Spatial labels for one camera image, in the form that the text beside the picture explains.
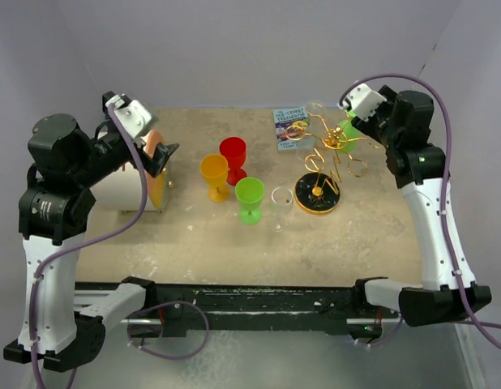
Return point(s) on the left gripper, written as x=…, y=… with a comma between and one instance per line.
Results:
x=160, y=154

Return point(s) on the red plastic goblet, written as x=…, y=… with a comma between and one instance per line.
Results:
x=233, y=149

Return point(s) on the clear wine glass standing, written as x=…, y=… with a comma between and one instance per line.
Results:
x=281, y=204

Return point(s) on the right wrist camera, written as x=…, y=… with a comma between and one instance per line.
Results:
x=362, y=101

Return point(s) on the clear wine glass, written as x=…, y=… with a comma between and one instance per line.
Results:
x=314, y=129
x=281, y=204

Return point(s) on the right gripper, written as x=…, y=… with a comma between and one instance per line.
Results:
x=369, y=126

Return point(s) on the orange plastic goblet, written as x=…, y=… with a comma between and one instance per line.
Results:
x=214, y=169

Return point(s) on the white cylinder with orange lid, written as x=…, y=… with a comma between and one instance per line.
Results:
x=121, y=190

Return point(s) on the green goblet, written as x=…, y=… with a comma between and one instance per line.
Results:
x=349, y=138
x=249, y=192

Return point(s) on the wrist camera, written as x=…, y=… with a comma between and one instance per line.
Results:
x=130, y=115
x=362, y=101

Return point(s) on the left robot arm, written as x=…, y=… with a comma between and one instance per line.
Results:
x=53, y=218

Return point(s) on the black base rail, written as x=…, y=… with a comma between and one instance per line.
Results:
x=181, y=308

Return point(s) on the gold wine glass rack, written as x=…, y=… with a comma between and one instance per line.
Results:
x=318, y=192

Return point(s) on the green goblet front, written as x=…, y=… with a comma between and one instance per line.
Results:
x=349, y=138

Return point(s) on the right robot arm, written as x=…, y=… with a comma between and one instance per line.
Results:
x=448, y=284

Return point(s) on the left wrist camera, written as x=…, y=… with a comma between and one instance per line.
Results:
x=130, y=115

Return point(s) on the treehouse paperback book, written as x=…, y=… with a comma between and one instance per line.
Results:
x=289, y=125

